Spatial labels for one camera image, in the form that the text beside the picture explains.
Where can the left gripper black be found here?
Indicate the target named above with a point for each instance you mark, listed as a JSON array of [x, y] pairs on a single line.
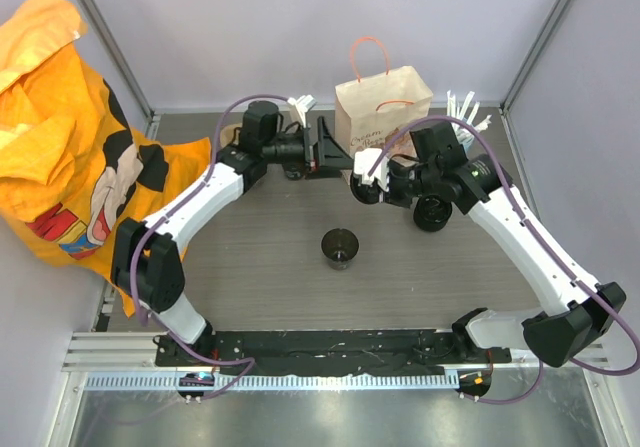
[[324, 155]]

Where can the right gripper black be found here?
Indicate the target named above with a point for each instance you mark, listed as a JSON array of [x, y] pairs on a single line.
[[391, 197]]

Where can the black cup lid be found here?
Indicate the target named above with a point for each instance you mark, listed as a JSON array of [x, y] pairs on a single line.
[[363, 193]]

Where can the paper bag with orange handles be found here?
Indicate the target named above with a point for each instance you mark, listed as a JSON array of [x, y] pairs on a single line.
[[370, 110]]

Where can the single black coffee cup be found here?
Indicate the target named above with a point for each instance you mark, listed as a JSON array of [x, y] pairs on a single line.
[[339, 247]]

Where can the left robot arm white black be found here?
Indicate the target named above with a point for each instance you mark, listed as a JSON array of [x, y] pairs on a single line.
[[147, 262]]

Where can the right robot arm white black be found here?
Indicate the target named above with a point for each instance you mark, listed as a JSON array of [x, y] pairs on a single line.
[[574, 309]]

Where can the black cup with lid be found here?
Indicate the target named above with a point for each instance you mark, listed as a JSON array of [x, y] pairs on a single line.
[[431, 213]]

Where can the light blue straw tin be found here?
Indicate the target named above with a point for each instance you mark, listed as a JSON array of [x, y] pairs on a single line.
[[465, 139]]

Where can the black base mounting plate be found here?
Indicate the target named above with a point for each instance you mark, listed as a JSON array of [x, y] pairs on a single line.
[[339, 353]]

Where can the orange cartoon cloth bag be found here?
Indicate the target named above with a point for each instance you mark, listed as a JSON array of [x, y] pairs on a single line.
[[72, 168]]

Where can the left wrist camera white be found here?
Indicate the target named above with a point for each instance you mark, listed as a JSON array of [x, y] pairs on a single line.
[[300, 107]]

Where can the slotted cable duct rail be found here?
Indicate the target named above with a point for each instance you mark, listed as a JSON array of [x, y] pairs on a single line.
[[193, 381]]

